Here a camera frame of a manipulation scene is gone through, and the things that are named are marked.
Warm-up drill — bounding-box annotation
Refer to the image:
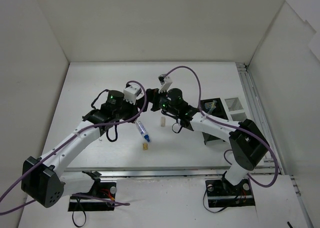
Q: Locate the beige eraser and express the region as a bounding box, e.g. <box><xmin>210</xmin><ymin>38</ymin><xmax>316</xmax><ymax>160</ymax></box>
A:
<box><xmin>160</xmin><ymin>116</ymin><xmax>166</xmax><ymax>127</ymax></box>

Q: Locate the clear glue bottle blue cap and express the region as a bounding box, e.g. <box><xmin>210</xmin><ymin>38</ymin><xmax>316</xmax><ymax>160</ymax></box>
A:
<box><xmin>135</xmin><ymin>120</ymin><xmax>151</xmax><ymax>143</ymax></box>

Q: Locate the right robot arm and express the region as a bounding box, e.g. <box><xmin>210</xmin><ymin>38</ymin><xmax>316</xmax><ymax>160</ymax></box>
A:
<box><xmin>146</xmin><ymin>88</ymin><xmax>270</xmax><ymax>194</ymax></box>

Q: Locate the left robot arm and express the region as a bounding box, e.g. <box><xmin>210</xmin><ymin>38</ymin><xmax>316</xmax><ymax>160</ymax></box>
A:
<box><xmin>21</xmin><ymin>85</ymin><xmax>146</xmax><ymax>208</ymax></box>

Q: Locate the black slotted container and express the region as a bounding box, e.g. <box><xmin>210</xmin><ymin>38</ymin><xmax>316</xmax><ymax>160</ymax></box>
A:
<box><xmin>199</xmin><ymin>97</ymin><xmax>233</xmax><ymax>146</ymax></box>

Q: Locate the white slotted container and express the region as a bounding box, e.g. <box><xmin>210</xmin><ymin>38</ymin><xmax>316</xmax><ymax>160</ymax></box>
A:
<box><xmin>224</xmin><ymin>97</ymin><xmax>247</xmax><ymax>122</ymax></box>

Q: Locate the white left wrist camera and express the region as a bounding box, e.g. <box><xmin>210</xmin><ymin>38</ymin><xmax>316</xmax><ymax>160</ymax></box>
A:
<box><xmin>123</xmin><ymin>85</ymin><xmax>142</xmax><ymax>105</ymax></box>

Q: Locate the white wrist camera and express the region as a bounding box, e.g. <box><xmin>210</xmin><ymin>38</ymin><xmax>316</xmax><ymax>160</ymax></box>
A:
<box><xmin>158</xmin><ymin>74</ymin><xmax>173</xmax><ymax>94</ymax></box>
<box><xmin>123</xmin><ymin>85</ymin><xmax>142</xmax><ymax>105</ymax></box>

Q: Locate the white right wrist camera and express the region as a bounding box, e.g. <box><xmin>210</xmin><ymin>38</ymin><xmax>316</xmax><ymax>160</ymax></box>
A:
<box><xmin>158</xmin><ymin>74</ymin><xmax>173</xmax><ymax>94</ymax></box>

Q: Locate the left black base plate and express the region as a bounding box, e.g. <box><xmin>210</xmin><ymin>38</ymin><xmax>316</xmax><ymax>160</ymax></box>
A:
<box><xmin>67</xmin><ymin>181</ymin><xmax>117</xmax><ymax>212</ymax></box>

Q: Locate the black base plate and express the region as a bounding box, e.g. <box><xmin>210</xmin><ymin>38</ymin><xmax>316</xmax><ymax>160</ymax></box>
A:
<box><xmin>67</xmin><ymin>181</ymin><xmax>117</xmax><ymax>212</ymax></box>
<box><xmin>204</xmin><ymin>179</ymin><xmax>256</xmax><ymax>210</ymax></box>

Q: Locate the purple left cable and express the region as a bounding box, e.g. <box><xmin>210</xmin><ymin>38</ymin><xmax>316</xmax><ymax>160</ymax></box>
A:
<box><xmin>0</xmin><ymin>80</ymin><xmax>148</xmax><ymax>215</ymax></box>

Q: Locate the purple cable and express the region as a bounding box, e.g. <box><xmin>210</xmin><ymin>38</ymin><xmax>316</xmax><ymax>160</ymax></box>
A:
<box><xmin>0</xmin><ymin>80</ymin><xmax>148</xmax><ymax>215</ymax></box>
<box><xmin>164</xmin><ymin>66</ymin><xmax>280</xmax><ymax>188</ymax></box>

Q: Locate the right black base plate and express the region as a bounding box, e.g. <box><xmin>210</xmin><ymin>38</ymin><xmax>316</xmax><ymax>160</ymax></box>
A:
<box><xmin>204</xmin><ymin>179</ymin><xmax>256</xmax><ymax>210</ymax></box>

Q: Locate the aluminium rail frame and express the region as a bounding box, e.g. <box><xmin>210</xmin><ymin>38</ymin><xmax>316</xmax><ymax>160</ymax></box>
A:
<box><xmin>37</xmin><ymin>62</ymin><xmax>285</xmax><ymax>180</ymax></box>

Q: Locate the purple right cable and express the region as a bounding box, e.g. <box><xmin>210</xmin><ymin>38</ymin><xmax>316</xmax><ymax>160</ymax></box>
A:
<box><xmin>164</xmin><ymin>66</ymin><xmax>280</xmax><ymax>188</ymax></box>

